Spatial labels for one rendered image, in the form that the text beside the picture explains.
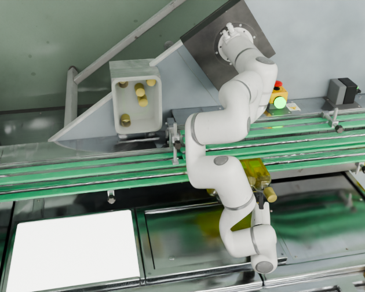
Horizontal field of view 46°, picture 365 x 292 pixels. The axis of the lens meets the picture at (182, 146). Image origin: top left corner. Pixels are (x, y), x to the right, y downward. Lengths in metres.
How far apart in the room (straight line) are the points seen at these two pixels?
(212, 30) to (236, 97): 0.51
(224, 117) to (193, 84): 0.62
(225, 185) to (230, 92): 0.23
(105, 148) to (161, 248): 0.43
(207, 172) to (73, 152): 0.71
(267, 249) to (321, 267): 0.32
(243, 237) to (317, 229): 0.51
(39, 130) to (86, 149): 0.63
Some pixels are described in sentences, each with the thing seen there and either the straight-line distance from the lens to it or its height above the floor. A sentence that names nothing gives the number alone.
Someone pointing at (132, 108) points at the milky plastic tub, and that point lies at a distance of 1.65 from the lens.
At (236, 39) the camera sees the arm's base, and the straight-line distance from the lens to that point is 1.50.
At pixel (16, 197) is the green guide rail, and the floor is 0.96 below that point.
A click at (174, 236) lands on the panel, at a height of 1.15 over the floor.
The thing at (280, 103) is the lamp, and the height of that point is 0.85.
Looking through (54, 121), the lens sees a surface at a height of 0.23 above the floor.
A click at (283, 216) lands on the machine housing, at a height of 1.09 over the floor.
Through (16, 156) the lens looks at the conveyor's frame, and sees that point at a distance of 1.69.
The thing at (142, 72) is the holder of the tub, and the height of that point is 0.79.
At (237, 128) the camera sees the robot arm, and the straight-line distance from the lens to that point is 1.05.
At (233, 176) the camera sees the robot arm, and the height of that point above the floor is 1.43.
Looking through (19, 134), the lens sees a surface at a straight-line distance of 2.24.
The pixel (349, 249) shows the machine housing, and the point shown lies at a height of 1.29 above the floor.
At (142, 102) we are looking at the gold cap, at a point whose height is 0.81.
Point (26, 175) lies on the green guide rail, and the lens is 1.61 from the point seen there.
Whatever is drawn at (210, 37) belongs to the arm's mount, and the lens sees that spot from 1.55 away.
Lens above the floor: 2.23
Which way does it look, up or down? 55 degrees down
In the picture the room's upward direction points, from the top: 160 degrees clockwise
